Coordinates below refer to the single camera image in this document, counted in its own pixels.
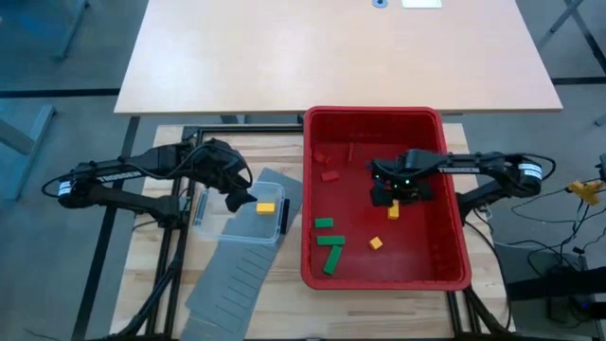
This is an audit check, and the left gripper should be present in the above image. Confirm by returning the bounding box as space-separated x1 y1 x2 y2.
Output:
199 137 259 213

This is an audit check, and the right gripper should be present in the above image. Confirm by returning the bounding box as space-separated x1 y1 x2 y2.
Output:
368 158 435 208

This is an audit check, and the clear plastic container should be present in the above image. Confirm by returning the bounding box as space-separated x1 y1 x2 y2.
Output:
191 180 291 247

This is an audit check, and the red plastic bin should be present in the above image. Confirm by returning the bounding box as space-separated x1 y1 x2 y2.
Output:
300 105 472 292

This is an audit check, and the grey slotted divider panel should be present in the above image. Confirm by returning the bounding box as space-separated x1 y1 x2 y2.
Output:
187 168 304 335

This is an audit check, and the light wooden desk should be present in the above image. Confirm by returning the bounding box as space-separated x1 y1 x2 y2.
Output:
113 0 563 117

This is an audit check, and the yellow connector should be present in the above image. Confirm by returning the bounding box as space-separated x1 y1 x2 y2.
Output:
567 179 598 206

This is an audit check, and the grey metal furniture leg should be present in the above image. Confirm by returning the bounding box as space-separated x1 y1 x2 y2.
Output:
537 0 584 46
54 0 91 62
0 104 58 203

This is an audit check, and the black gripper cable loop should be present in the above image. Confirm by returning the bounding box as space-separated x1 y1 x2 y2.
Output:
235 158 255 191

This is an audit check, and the black left arm cable bundle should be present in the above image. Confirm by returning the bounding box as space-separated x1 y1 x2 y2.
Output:
108 222 190 341

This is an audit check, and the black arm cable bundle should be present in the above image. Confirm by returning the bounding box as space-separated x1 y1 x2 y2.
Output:
108 222 190 341
449 222 515 338

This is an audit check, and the black floor cable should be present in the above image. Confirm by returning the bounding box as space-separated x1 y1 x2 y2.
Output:
509 187 606 276

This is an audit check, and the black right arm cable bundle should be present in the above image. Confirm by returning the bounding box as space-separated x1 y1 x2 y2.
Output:
449 222 515 338

